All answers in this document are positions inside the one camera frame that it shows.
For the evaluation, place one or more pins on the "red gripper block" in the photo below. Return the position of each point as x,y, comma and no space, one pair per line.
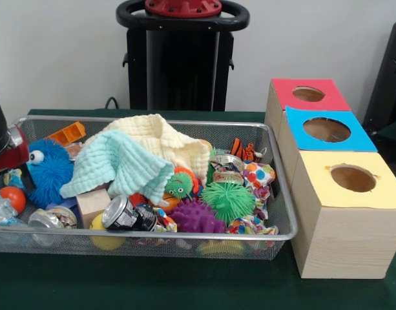
10,159

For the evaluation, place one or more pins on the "clear bottle blue label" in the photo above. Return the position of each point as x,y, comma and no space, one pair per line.
5,221

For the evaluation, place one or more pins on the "orange striped tiger plush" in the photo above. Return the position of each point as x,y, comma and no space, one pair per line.
246,151

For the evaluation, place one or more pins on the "clear mesh bin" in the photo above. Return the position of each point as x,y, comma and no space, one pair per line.
217,250

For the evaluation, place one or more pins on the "wooden box with three holes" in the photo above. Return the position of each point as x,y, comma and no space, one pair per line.
343,239

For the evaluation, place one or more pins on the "blue fuzzy toy with eyes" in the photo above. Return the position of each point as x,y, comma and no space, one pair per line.
52,177

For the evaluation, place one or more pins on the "orange plastic tray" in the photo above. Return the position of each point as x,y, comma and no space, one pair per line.
70,132

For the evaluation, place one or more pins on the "mint green cloth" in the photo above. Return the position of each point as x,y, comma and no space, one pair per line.
120,164

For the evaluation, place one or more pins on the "crushed black can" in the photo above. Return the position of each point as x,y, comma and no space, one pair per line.
126,214

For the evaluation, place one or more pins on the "cream cloth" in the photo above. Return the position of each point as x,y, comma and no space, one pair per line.
172,142

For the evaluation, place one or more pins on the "green and orange puffer toy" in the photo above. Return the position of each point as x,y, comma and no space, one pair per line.
180,185

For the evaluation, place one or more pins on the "purple spiky rubber ball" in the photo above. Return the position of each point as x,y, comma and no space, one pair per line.
194,218

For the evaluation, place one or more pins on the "green spiky rubber ball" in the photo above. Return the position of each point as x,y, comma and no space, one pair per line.
226,200

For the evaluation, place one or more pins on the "black standing panel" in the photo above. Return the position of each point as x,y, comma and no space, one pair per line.
388,80

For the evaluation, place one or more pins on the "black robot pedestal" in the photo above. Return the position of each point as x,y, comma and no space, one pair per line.
181,71

